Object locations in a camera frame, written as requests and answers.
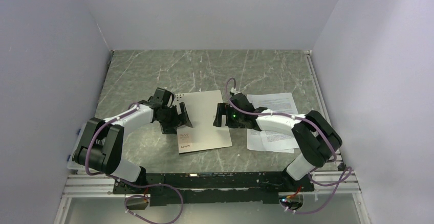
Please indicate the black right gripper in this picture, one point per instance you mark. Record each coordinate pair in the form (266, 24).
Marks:
(225, 109)

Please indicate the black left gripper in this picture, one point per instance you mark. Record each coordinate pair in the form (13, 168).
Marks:
(168, 128)

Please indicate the beige folder with black inside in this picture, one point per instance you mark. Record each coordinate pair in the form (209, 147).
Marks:
(201, 108)

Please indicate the printed white paper sheet top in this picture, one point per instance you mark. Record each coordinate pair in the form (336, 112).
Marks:
(280, 107)

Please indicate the printed white paper sheet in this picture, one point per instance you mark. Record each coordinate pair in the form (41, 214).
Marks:
(269, 141)
(280, 107)

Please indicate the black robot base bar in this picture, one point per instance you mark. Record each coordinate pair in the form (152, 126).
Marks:
(206, 188)

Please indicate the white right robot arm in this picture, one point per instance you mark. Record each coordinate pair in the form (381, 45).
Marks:
(315, 137)

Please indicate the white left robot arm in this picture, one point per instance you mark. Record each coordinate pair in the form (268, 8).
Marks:
(99, 148)

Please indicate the printed white paper sheet lower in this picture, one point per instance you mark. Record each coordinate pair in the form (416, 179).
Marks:
(269, 141)

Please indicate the clear plastic parts box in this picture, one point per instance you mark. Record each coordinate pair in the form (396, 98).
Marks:
(71, 165)

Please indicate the aluminium frame rail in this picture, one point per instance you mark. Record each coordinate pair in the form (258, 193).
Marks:
(82, 186)

